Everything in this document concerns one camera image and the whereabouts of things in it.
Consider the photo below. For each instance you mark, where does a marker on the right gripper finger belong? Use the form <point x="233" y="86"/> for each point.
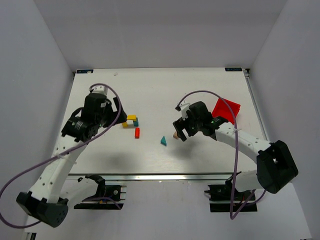
<point x="180" y="134"/>
<point x="179" y="124"/>

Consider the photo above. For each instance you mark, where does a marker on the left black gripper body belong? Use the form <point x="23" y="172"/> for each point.
<point x="112" y="111"/>

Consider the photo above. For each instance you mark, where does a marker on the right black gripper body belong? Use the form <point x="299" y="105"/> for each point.
<point x="181" y="127"/>

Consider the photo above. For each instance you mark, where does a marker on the natural wood block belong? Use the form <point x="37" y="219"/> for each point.
<point x="175" y="135"/>

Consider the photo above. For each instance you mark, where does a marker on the yellow arch block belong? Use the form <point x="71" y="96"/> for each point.
<point x="131" y="117"/>

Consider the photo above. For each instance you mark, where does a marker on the red plastic bin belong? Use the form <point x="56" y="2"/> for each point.
<point x="223" y="109"/>

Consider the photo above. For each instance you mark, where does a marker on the teal rectangular block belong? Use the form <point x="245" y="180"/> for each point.
<point x="136" y="122"/>

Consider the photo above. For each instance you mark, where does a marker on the red cylinder block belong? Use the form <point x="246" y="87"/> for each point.
<point x="137" y="133"/>

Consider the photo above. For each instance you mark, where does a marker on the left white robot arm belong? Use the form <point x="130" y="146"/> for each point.
<point x="44" y="201"/>

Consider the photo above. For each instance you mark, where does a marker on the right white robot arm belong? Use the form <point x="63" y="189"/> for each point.
<point x="275" y="166"/>

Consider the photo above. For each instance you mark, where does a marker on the teal triangle block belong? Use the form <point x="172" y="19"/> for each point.
<point x="163" y="141"/>

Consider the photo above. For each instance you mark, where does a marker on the left blue corner sticker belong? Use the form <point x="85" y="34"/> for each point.
<point x="84" y="71"/>

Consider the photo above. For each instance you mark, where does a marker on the blue corner sticker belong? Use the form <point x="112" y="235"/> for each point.
<point x="233" y="69"/>
<point x="84" y="71"/>

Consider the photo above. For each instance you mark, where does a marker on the right blue corner sticker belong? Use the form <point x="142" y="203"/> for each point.
<point x="233" y="69"/>

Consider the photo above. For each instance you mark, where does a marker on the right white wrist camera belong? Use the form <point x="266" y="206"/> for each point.
<point x="183" y="107"/>

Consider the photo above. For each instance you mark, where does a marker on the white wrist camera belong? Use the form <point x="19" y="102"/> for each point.
<point x="183" y="107"/>
<point x="99" y="89"/>

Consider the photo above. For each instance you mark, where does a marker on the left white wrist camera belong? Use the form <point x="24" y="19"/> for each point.
<point x="99" y="89"/>

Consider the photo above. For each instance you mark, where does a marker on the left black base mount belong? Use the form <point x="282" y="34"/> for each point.
<point x="106" y="196"/>

